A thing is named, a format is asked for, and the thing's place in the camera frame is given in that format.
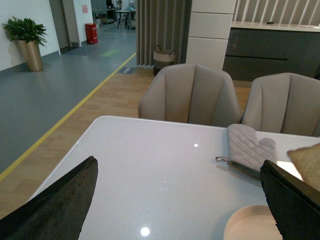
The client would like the dark grey counter cabinet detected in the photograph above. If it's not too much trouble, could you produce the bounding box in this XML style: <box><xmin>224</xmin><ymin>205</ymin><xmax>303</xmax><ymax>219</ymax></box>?
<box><xmin>222</xmin><ymin>21</ymin><xmax>320</xmax><ymax>81</ymax></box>

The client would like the distant black table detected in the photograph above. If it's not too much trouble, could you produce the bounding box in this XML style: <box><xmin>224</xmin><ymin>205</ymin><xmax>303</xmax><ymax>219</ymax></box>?
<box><xmin>115</xmin><ymin>8</ymin><xmax>136</xmax><ymax>29</ymax></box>

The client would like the bread slice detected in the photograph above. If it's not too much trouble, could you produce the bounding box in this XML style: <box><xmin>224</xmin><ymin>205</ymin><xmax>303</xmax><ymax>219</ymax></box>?
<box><xmin>287</xmin><ymin>143</ymin><xmax>320</xmax><ymax>191</ymax></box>

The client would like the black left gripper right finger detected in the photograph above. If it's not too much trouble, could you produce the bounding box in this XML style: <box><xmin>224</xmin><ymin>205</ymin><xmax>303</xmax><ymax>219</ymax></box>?
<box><xmin>260</xmin><ymin>160</ymin><xmax>320</xmax><ymax>240</ymax></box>

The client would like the left beige chair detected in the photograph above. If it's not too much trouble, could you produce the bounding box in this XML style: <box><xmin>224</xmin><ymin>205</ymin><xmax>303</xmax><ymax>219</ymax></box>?
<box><xmin>138</xmin><ymin>63</ymin><xmax>242</xmax><ymax>128</ymax></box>

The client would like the red cabinet box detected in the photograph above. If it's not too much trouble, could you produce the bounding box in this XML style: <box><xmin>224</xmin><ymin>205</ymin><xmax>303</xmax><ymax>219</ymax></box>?
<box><xmin>85</xmin><ymin>23</ymin><xmax>98</xmax><ymax>45</ymax></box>

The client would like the right beige chair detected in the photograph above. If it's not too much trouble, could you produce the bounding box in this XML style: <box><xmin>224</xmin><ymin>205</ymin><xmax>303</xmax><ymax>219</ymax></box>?
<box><xmin>242</xmin><ymin>73</ymin><xmax>320</xmax><ymax>137</ymax></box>

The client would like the beige round plate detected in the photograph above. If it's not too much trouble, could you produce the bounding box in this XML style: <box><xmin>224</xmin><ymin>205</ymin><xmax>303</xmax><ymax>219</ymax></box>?
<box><xmin>223</xmin><ymin>205</ymin><xmax>283</xmax><ymax>240</ymax></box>

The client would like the woven laundry basket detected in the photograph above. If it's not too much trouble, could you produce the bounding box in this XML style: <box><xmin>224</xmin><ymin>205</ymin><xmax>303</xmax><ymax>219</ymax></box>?
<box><xmin>153</xmin><ymin>44</ymin><xmax>176</xmax><ymax>76</ymax></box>

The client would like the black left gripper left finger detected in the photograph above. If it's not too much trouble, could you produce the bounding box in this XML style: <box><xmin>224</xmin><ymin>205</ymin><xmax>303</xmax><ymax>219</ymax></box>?
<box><xmin>0</xmin><ymin>156</ymin><xmax>98</xmax><ymax>240</ymax></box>

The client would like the grey quilted oven mitt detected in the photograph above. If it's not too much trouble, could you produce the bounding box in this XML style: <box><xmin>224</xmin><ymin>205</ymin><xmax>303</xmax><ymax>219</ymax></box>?
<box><xmin>215</xmin><ymin>124</ymin><xmax>278</xmax><ymax>179</ymax></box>

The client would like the white pillar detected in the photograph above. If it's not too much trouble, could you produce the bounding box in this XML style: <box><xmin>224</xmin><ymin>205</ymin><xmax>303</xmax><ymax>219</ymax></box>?
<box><xmin>186</xmin><ymin>0</ymin><xmax>236</xmax><ymax>70</ymax></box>

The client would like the grey curtain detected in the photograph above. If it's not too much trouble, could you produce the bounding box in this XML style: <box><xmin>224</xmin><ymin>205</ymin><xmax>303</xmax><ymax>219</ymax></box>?
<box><xmin>135</xmin><ymin>0</ymin><xmax>192</xmax><ymax>66</ymax></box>

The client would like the beige chair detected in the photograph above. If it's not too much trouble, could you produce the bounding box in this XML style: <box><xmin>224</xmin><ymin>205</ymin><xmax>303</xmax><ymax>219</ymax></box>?
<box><xmin>242</xmin><ymin>73</ymin><xmax>320</xmax><ymax>137</ymax></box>
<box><xmin>138</xmin><ymin>63</ymin><xmax>242</xmax><ymax>128</ymax></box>

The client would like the potted green plant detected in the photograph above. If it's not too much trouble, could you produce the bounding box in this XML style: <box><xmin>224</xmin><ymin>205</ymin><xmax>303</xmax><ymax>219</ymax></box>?
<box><xmin>3</xmin><ymin>16</ymin><xmax>47</xmax><ymax>72</ymax></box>

